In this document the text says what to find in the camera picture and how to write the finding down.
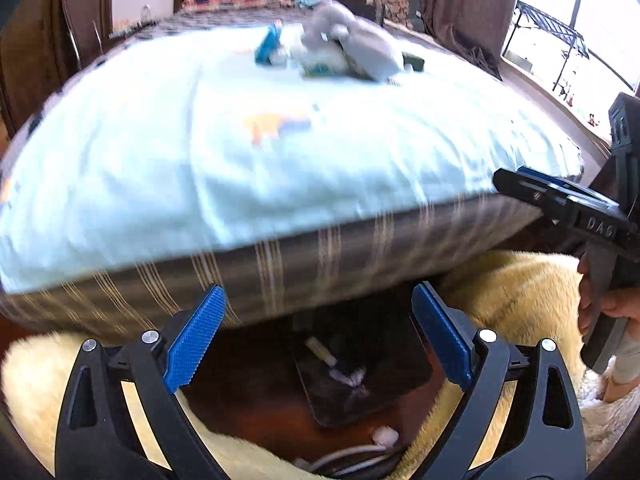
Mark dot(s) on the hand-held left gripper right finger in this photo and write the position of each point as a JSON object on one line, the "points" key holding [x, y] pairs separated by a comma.
{"points": [[440, 332]]}

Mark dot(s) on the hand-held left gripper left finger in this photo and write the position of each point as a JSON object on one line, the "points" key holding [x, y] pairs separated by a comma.
{"points": [[197, 332]]}

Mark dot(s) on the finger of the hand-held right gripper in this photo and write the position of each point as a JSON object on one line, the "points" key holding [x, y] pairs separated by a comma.
{"points": [[525, 192], [542, 175]]}

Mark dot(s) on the dark plastic bin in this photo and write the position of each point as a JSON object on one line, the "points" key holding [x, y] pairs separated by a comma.
{"points": [[390, 360]]}

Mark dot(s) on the white tissue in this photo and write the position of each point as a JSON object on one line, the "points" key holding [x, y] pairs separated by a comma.
{"points": [[347, 379]]}

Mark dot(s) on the white paper tube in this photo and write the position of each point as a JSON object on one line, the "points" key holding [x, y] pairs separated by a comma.
{"points": [[320, 350]]}

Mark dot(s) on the dark green packet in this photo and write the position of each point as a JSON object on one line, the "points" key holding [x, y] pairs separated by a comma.
{"points": [[414, 62]]}

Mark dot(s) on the grey stuffed toy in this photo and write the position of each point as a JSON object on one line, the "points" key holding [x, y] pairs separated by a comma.
{"points": [[360, 42]]}

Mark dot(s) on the white paper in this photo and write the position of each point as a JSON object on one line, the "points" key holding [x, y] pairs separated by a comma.
{"points": [[320, 60]]}

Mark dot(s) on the blue toy item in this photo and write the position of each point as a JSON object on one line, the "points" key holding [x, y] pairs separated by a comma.
{"points": [[267, 45]]}

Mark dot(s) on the person's right hand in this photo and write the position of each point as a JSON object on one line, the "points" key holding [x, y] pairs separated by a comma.
{"points": [[625, 305]]}

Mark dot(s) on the yellow fluffy rug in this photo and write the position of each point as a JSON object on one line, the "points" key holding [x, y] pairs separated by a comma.
{"points": [[525, 285]]}

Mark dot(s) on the brown striped mattress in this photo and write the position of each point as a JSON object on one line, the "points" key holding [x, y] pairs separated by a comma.
{"points": [[300, 270]]}

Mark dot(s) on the person's leg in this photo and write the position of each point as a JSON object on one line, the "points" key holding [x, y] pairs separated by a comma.
{"points": [[625, 365]]}

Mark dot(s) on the metal drying rack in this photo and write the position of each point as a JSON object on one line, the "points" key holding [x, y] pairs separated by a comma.
{"points": [[550, 25]]}

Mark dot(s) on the light blue printed cloth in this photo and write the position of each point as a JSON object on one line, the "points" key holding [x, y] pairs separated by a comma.
{"points": [[250, 160]]}

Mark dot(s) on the brown curtain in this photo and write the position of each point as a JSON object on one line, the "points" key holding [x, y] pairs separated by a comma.
{"points": [[460, 5]]}

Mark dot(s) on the brown patterned cushion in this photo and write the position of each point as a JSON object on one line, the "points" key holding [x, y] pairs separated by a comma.
{"points": [[395, 2]]}

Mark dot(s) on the blue pillow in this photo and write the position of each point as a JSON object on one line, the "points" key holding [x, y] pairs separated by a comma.
{"points": [[307, 1]]}

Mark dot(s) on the dark wooden wardrobe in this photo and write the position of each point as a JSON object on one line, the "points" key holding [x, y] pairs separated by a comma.
{"points": [[35, 35]]}

